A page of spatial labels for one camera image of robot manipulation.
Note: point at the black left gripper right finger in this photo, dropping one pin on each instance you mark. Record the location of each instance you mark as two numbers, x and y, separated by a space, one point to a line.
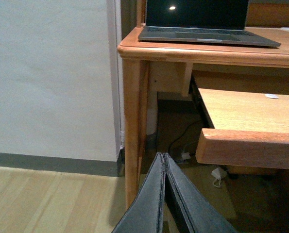
191 211

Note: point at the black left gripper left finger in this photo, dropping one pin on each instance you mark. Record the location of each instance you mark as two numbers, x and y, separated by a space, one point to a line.
146 213

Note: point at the wooden pull-out keyboard tray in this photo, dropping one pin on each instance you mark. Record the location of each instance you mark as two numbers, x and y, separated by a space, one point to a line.
245 127

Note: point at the white power adapter on floor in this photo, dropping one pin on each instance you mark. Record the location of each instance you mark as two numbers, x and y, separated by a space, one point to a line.
218 174

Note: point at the white plug under desk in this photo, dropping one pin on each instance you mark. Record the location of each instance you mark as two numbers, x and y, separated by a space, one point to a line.
185 156

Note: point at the white round pad on tray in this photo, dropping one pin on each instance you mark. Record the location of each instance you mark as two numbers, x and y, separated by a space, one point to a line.
271 96

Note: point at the wooden desk with hutch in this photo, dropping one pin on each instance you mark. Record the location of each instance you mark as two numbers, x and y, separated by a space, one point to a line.
169 67

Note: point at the grey open laptop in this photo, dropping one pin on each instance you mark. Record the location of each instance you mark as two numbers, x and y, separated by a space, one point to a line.
200 21

